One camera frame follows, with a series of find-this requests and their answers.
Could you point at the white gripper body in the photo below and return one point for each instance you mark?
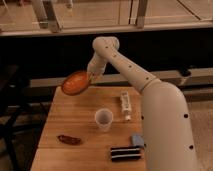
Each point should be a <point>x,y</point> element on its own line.
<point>93,71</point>

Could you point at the orange ceramic bowl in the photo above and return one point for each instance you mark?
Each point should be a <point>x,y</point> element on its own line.
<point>75,83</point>

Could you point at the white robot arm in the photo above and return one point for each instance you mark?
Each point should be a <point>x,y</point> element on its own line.
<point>166,126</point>

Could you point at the clear plastic cup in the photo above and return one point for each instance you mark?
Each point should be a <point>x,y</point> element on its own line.
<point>104,119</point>

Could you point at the white plastic bottle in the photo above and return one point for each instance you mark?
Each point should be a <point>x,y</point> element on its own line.
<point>126,105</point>

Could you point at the dark red chili pepper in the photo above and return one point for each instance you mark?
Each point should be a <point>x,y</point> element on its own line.
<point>69,140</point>

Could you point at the blue sponge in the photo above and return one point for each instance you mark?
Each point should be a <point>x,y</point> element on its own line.
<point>137,140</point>

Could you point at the black white striped object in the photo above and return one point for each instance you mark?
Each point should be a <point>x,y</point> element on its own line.
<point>125,153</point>

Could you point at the grey metal rail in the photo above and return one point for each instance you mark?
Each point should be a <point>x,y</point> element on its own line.
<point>201,76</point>

